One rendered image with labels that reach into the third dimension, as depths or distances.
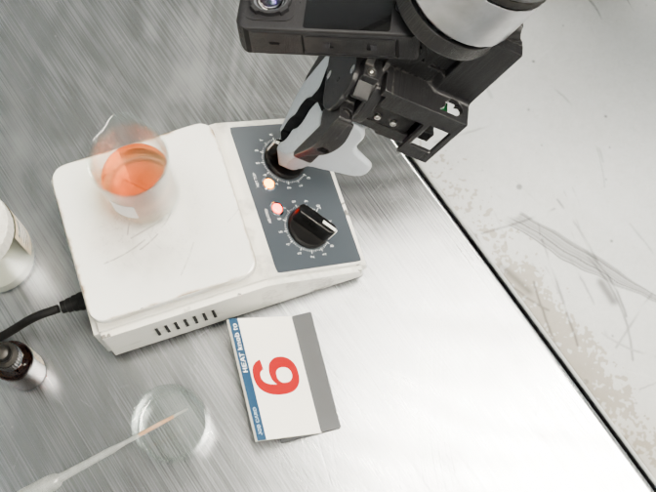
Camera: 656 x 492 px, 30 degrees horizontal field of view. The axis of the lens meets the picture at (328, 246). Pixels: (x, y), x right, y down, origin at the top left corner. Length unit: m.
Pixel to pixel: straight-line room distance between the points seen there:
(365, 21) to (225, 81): 0.26
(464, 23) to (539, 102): 0.28
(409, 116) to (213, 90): 0.24
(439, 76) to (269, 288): 0.20
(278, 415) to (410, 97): 0.25
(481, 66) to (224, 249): 0.22
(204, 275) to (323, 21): 0.20
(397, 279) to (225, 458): 0.18
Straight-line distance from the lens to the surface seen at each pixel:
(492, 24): 0.71
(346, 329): 0.91
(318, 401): 0.89
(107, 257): 0.85
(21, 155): 0.99
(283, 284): 0.86
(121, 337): 0.87
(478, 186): 0.95
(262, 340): 0.88
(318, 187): 0.90
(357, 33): 0.74
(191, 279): 0.83
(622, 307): 0.93
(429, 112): 0.78
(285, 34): 0.75
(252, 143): 0.89
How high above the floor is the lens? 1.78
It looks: 73 degrees down
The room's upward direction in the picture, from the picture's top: 4 degrees counter-clockwise
